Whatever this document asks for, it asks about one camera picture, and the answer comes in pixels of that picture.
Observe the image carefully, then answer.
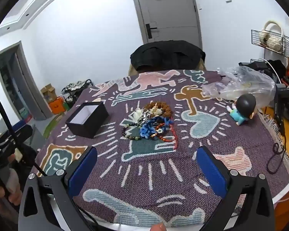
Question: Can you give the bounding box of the black bag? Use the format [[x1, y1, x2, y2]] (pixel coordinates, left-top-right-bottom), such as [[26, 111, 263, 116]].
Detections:
[[267, 60, 287, 82]]

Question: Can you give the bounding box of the black wire rack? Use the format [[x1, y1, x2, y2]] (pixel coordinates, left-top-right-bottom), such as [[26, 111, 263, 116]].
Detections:
[[251, 29, 289, 58]]

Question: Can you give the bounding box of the black door lock handle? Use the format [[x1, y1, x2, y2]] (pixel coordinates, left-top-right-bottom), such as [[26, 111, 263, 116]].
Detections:
[[146, 23, 158, 39]]

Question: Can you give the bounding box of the grey door frame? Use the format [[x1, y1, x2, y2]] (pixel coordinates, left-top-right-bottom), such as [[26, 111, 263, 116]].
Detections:
[[0, 41, 50, 121]]

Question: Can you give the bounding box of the black stand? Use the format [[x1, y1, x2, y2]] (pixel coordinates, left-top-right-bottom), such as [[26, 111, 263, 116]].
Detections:
[[273, 83, 289, 135]]

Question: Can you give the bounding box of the black box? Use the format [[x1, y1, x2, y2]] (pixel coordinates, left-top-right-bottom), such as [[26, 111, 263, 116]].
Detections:
[[66, 102, 109, 139]]

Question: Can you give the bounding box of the person's left hand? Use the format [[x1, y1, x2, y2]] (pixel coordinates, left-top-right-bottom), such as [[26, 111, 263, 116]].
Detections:
[[0, 153, 23, 206]]

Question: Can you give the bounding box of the dark green bead bracelet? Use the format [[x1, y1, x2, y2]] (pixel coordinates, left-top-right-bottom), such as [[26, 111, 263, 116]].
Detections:
[[122, 121, 145, 141]]

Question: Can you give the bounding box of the clear plastic bag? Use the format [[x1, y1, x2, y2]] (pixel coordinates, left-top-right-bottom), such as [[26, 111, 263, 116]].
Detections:
[[202, 65, 276, 106]]

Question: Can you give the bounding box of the white flower ornament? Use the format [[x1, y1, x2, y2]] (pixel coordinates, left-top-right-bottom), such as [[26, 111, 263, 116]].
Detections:
[[132, 109, 145, 124]]

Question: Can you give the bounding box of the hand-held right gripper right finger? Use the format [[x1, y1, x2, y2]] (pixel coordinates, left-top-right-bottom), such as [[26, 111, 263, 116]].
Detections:
[[196, 146, 276, 231]]

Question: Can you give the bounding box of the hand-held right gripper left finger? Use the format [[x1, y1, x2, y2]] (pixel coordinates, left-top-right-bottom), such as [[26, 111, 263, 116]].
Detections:
[[18, 146, 98, 231]]

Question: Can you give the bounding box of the red bead necklace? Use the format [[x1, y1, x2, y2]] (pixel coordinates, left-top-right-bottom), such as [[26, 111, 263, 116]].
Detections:
[[156, 123, 179, 150]]

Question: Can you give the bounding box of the cardboard box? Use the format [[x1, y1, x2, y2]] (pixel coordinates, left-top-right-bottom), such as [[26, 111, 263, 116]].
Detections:
[[40, 84, 56, 101]]

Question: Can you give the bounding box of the black jacket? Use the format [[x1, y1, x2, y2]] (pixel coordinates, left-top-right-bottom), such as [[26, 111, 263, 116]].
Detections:
[[130, 40, 206, 73]]

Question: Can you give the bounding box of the black cord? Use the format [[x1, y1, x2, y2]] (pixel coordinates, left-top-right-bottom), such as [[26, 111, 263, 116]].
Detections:
[[266, 125, 289, 175]]

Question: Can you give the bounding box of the white handbag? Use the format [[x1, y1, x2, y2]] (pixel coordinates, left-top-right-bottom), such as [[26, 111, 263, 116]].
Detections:
[[260, 21, 283, 51]]

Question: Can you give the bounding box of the brown bead bracelet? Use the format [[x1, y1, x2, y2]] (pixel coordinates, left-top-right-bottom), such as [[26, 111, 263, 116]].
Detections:
[[144, 102, 172, 116]]

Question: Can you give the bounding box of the orange box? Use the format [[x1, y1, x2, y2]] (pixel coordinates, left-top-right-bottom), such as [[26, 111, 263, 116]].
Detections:
[[49, 96, 64, 114]]

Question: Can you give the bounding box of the black shoe rack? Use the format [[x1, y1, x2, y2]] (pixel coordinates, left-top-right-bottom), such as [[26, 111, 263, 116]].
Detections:
[[61, 79, 93, 106]]

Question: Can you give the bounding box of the black-haired doll figurine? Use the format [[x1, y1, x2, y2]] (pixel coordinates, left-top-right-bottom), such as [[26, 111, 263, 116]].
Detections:
[[226, 94, 257, 126]]

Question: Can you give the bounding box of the printed woven blanket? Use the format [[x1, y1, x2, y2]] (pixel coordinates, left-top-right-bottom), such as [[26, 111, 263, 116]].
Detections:
[[35, 69, 289, 228]]

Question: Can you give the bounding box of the grey door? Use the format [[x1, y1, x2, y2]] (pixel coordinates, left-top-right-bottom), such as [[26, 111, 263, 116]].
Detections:
[[132, 0, 203, 51]]

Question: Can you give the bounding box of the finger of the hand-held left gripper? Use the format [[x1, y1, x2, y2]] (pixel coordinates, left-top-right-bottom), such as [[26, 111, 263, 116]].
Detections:
[[11, 125, 34, 141]]

